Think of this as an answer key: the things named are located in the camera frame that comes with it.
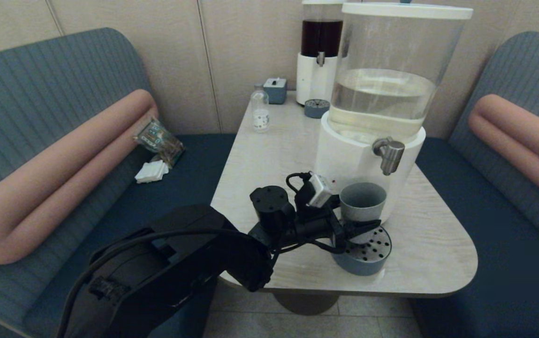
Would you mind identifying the water dispenser white lid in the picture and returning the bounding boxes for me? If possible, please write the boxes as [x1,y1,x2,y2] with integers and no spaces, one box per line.
[342,0,474,20]

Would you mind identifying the white folded napkins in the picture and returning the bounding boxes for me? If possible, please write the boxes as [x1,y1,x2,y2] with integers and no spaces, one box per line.
[135,161,170,184]

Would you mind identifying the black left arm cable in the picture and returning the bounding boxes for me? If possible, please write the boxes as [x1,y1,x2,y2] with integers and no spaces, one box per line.
[58,171,345,338]

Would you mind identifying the blue-grey tissue box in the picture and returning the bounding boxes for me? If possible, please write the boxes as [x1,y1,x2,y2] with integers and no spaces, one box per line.
[264,77,288,105]

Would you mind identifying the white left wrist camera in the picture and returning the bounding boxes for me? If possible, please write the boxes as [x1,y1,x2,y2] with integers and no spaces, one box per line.
[308,173,334,208]

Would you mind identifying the clear tank water dispenser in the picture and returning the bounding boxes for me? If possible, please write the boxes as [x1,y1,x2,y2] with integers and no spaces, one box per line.
[314,16,467,223]

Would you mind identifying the small blue round drip tray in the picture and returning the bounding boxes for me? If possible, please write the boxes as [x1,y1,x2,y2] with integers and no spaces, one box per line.
[304,99,331,119]

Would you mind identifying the small clear bottle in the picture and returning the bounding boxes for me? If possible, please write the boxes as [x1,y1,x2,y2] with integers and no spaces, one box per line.
[251,84,270,133]

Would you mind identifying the dark round table pedestal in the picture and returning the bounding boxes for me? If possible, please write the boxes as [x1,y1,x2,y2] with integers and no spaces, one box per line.
[272,291,340,316]

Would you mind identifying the silver water dispenser tap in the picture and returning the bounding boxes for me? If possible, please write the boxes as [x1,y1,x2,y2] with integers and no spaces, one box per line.
[372,137,406,176]

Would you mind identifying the pink bolster cushion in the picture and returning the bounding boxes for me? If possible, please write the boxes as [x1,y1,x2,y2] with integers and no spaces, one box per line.
[468,94,539,212]
[0,89,159,265]

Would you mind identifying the dark drink dispenser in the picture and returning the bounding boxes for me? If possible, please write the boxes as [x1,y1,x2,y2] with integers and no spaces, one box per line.
[296,4,345,106]

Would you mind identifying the green snack bag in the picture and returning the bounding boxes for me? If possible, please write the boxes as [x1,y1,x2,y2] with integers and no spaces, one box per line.
[133,116,186,169]

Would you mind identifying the blue-grey booth sofa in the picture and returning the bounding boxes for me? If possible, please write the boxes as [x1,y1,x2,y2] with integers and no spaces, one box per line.
[0,27,237,338]
[410,31,539,338]

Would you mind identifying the large blue round drip tray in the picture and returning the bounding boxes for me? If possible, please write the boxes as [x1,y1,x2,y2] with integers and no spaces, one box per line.
[330,225,392,276]

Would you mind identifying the grey-blue plastic cup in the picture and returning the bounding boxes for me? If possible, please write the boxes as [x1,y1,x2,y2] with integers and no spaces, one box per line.
[339,182,387,245]

